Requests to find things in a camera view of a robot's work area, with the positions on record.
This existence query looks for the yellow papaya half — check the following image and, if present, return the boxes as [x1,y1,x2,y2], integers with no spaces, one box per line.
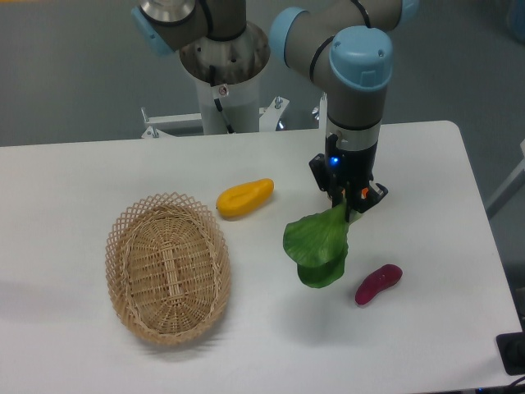
[216,178,274,218]

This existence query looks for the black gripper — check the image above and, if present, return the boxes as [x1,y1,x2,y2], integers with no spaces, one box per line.
[308,134,388,222]

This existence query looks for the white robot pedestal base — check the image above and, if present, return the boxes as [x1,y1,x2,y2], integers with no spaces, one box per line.
[141,22,290,139]

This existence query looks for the green leafy vegetable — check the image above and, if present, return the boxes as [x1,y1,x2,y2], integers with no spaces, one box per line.
[282,203,362,289]

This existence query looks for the purple sweet potato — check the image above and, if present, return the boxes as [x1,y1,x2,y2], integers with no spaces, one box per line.
[354,264,404,306]

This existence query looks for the woven wicker basket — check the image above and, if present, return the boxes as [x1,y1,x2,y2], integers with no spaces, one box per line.
[105,193,231,346]

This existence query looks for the white frame at right edge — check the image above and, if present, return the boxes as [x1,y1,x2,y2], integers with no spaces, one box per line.
[485,140,524,220]

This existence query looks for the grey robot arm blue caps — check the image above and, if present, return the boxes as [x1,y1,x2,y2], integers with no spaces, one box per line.
[131,1,419,219]

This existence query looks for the black device at table edge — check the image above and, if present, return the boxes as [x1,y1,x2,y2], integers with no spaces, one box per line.
[496,332,524,376]

